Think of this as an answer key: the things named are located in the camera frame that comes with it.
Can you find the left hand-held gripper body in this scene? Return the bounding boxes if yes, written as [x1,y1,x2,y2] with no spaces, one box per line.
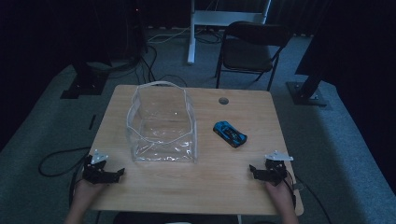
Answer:
[82,148,114,185]

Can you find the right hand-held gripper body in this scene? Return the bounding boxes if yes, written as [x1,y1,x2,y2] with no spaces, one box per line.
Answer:
[262,150,294,188]

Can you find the blue toy car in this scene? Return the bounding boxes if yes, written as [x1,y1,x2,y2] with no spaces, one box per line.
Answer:
[212,120,248,148]

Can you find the clear plastic bag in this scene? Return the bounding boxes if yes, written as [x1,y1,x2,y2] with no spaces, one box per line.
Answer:
[125,80,199,163]

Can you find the person's left hand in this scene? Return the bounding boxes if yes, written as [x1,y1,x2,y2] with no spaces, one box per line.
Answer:
[73,178,106,207]

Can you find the person's right hand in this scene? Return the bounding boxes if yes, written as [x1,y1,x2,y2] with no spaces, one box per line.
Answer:
[265,178,296,210]

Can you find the person's dark clothing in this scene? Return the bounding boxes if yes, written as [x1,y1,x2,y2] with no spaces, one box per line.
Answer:
[112,211,241,224]

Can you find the black slanted stand with base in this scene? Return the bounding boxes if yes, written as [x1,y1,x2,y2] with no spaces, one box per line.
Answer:
[286,66,329,107]

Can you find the black stand with flat base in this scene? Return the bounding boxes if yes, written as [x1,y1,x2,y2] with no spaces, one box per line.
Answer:
[60,60,110,100]

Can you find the black folding chair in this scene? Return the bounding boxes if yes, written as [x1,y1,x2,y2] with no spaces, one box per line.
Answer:
[214,21,293,92]

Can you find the dark equipment tower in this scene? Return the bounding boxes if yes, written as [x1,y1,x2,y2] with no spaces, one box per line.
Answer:
[106,0,149,62]

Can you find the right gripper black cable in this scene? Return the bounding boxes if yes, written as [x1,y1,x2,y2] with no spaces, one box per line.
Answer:
[283,173,332,224]

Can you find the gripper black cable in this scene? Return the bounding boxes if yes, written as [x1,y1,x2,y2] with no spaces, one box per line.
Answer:
[283,173,332,224]
[37,147,92,208]

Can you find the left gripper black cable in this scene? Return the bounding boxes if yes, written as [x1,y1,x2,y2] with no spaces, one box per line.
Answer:
[37,147,92,208]

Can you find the black floor cables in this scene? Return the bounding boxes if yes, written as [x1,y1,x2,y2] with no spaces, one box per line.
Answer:
[106,45,189,88]

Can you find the white floor cable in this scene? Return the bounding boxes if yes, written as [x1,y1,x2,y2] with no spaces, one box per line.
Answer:
[147,26,191,44]

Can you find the white desk frame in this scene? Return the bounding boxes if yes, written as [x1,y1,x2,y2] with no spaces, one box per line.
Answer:
[187,0,273,65]

